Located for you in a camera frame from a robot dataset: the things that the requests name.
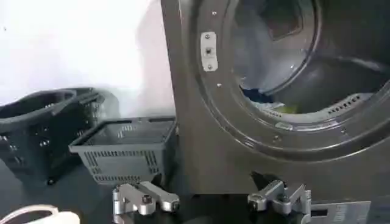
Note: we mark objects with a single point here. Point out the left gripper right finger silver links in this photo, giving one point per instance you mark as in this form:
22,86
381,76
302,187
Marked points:
278,198

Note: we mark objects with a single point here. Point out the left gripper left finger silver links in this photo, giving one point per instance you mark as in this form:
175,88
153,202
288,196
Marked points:
138,198

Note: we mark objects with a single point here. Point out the grey plastic laundry basket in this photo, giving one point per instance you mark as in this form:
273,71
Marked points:
125,152

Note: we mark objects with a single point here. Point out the grey dryer with round opening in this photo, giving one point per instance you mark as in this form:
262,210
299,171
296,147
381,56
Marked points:
219,146

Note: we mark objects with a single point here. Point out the clothes in dryer drum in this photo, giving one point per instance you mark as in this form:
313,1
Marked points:
268,102

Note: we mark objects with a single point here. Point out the silver latch plate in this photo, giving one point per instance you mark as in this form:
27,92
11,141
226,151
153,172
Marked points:
209,51

